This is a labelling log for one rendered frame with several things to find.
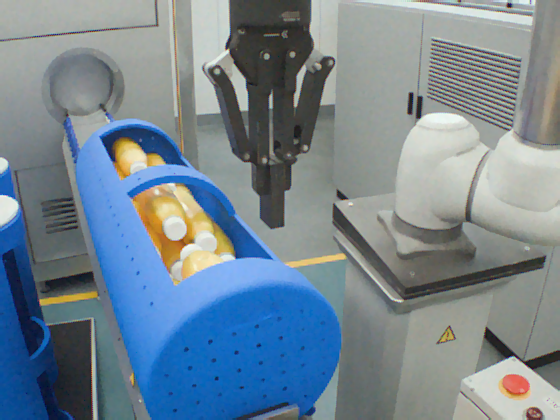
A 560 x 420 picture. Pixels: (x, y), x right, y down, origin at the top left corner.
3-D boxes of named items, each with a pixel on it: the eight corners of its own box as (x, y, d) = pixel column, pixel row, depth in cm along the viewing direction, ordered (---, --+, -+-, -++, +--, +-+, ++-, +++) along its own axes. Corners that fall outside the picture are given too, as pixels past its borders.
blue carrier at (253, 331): (185, 205, 152) (171, 109, 140) (343, 410, 80) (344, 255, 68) (87, 229, 142) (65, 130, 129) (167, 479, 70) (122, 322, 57)
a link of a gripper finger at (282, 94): (266, 44, 50) (279, 43, 50) (269, 154, 54) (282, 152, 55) (283, 48, 46) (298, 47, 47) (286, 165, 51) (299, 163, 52)
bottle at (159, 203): (171, 199, 113) (196, 237, 97) (139, 210, 111) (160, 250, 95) (162, 169, 109) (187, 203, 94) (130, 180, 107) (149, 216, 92)
